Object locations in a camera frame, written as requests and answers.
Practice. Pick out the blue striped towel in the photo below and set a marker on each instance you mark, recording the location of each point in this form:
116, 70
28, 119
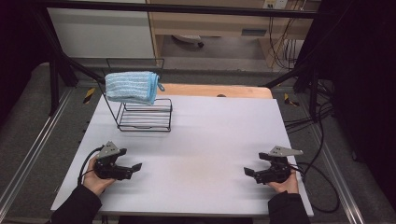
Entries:
130, 87

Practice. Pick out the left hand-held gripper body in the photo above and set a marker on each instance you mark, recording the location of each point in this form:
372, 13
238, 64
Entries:
109, 169

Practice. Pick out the black curtain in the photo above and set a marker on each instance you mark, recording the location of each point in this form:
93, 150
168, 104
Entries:
364, 93
18, 46

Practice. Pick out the black metal frame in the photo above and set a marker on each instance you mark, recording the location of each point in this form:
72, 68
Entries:
186, 8

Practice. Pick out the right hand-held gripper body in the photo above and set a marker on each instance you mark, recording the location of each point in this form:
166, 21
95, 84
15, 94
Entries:
278, 174

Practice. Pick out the office chair base with caster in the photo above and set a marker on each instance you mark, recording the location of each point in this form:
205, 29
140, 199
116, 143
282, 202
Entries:
188, 38

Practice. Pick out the white cabinet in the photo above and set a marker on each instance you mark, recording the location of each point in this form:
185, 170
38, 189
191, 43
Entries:
99, 34

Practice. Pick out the light wooden desk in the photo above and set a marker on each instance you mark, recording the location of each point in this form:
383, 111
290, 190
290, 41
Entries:
211, 23

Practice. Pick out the aluminium rail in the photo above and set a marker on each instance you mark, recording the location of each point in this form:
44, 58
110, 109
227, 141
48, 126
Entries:
339, 177
34, 146

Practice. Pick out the person's left hand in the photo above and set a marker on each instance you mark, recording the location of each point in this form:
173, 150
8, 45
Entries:
93, 183

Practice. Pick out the person's right hand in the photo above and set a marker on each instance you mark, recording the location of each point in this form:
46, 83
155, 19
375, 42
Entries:
288, 186

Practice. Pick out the white foam board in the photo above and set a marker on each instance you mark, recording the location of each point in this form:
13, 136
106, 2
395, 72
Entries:
202, 137

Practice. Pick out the yellow and black tape strip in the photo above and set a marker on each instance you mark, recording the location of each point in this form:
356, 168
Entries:
290, 100
89, 95

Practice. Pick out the white wall socket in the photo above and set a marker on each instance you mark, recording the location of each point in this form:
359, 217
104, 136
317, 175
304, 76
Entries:
275, 3

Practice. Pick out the wooden table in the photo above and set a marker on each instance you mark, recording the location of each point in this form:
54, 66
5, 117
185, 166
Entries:
218, 90

